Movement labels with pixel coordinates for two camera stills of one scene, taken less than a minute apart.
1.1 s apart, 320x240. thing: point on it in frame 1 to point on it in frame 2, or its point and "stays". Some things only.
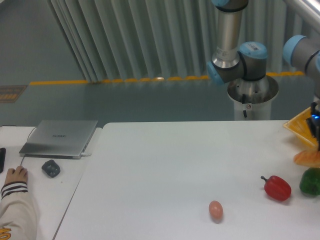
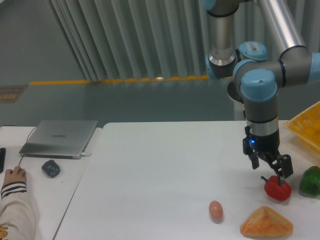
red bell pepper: [277, 188] stays
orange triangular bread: [308, 158] to [264, 221]
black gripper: [314, 123] to [254, 144]
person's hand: [20, 174] stays
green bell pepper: [309, 183] stays
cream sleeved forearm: [17, 211] stays
